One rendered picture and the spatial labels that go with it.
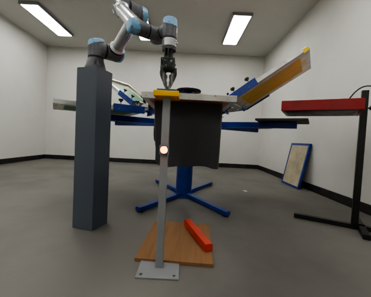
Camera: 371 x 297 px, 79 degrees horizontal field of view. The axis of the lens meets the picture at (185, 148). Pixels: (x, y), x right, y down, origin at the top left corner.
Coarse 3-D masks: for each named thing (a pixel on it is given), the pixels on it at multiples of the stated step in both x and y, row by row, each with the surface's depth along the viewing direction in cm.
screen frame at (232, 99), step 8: (144, 96) 138; (152, 96) 138; (184, 96) 138; (192, 96) 138; (200, 96) 138; (208, 96) 138; (216, 96) 138; (224, 96) 138; (232, 96) 138; (152, 104) 166; (232, 104) 148
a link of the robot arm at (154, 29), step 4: (152, 28) 118; (156, 28) 119; (152, 32) 118; (156, 32) 119; (152, 36) 119; (156, 36) 120; (160, 36) 119; (152, 40) 122; (156, 40) 122; (160, 40) 122; (156, 44) 127
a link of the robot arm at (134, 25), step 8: (120, 0) 133; (128, 0) 140; (112, 8) 134; (120, 8) 128; (128, 8) 128; (120, 16) 128; (128, 16) 119; (136, 16) 118; (128, 24) 114; (136, 24) 112; (144, 24) 115; (136, 32) 115; (144, 32) 116
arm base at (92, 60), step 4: (88, 56) 167; (92, 56) 166; (96, 56) 167; (100, 56) 169; (88, 60) 166; (92, 60) 166; (96, 60) 167; (100, 60) 168; (88, 64) 165; (92, 64) 165; (96, 64) 166; (100, 64) 168; (104, 64) 173; (104, 68) 171
